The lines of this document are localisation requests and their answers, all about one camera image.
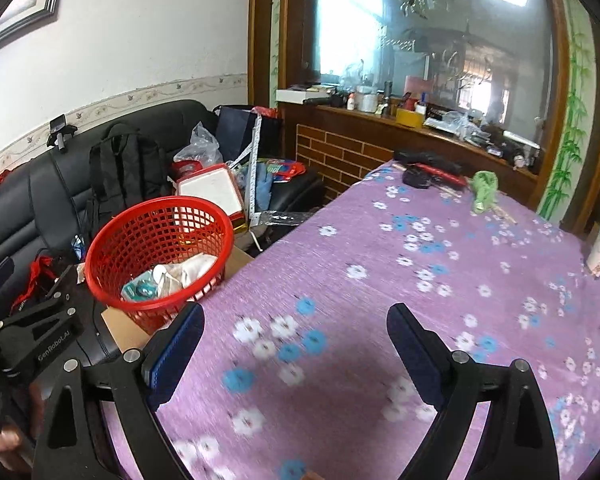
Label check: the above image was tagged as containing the white towel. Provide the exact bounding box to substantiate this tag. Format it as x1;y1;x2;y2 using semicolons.
151;252;216;298

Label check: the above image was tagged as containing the person's left hand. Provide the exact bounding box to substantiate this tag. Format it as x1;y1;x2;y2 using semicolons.
0;405;34;474

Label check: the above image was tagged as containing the cardboard box under basket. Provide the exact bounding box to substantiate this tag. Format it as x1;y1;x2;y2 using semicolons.
102;247;253;352

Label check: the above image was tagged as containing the black leather sofa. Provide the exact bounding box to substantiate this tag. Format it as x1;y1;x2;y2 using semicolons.
0;98;326;321

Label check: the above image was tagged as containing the red plastic mesh basket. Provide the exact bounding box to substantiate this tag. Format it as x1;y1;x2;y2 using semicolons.
84;196;234;334

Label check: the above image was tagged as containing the black backpack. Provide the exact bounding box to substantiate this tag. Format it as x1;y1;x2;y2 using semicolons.
84;122;172;245

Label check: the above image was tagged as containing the purple floral tablecloth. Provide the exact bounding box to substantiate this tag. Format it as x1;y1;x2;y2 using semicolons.
157;164;600;479

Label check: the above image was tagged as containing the red white flat box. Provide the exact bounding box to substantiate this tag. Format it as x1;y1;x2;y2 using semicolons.
176;164;246;230

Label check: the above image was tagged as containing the green cloth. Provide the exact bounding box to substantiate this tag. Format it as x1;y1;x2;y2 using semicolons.
470;170;498;214

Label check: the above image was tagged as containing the clear plastic bag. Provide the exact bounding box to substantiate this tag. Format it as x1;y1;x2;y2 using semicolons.
173;122;223;168

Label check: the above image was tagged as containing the black red tool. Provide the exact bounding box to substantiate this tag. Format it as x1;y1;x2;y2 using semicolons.
393;150;467;191

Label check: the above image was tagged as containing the dark blue shopping bag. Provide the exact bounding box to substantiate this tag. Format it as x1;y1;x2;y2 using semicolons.
214;105;283;162

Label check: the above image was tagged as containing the wooden framed glass partition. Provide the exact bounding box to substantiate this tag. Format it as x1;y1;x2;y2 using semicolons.
248;0;600;234

